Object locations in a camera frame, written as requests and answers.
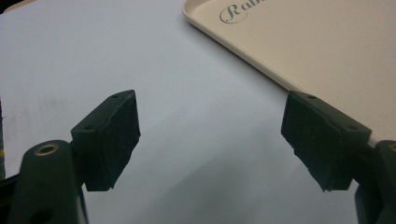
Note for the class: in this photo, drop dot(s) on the beige tray with rabbit print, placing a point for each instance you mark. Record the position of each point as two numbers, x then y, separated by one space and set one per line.
311 46

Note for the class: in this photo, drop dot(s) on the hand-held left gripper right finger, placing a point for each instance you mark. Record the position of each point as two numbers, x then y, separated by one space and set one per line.
323 140

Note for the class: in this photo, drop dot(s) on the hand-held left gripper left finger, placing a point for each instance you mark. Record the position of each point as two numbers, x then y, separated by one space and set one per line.
109 140

